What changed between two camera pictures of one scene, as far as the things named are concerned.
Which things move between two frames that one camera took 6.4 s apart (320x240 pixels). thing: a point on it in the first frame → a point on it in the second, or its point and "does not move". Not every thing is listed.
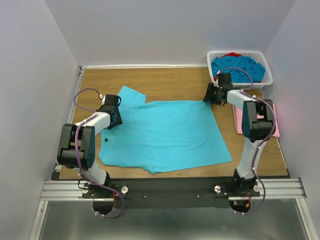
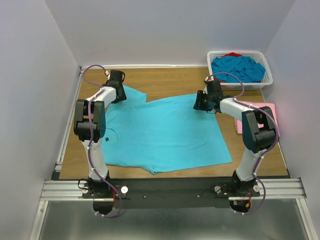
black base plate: x=171 y=193 does not move
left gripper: x=119 y=120 → x=121 y=98
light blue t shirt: x=158 y=136 does not move
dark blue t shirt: x=255 y=70 does not move
